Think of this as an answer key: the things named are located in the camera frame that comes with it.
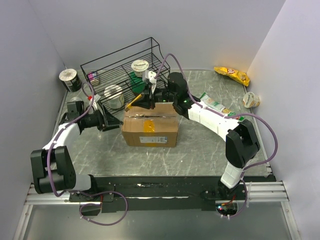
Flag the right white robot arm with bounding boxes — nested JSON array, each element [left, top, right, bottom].
[[133, 70, 261, 200]]

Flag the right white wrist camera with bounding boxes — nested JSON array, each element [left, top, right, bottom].
[[142, 70, 157, 94]]

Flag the black wire basket rack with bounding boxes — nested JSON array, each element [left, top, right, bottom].
[[80, 37, 171, 116]]

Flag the yellow Lays chip bag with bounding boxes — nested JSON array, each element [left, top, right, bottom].
[[213, 66, 250, 87]]

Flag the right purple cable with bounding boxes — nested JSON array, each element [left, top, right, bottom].
[[153, 52, 279, 220]]

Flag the brown cardboard express box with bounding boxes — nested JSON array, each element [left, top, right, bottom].
[[121, 103, 179, 148]]

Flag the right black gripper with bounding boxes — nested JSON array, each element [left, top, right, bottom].
[[131, 83, 177, 110]]

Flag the black can white lid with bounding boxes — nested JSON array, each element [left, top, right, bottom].
[[58, 68, 82, 93]]

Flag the silver tin can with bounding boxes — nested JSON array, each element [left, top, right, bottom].
[[69, 96, 83, 102]]

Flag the white can in rack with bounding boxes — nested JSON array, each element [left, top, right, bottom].
[[103, 84, 125, 110]]

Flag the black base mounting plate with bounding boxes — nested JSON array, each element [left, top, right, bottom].
[[69, 176, 275, 213]]

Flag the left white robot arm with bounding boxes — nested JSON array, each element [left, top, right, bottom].
[[30, 100, 123, 201]]

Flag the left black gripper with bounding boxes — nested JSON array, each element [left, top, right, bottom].
[[80, 104, 123, 132]]

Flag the yogurt cup on side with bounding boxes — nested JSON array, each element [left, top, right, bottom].
[[242, 92, 261, 109]]

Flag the small purple yogurt cup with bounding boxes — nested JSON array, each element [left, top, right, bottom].
[[87, 71, 100, 86]]

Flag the aluminium rail frame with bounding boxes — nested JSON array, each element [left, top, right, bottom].
[[13, 182, 301, 240]]

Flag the yellow utility knife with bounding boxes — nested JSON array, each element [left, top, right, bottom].
[[124, 93, 143, 112]]

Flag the green snack bag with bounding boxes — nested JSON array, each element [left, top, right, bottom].
[[200, 92, 245, 122]]

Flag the white Chobani yogurt cup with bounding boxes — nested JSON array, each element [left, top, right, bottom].
[[131, 59, 149, 78]]

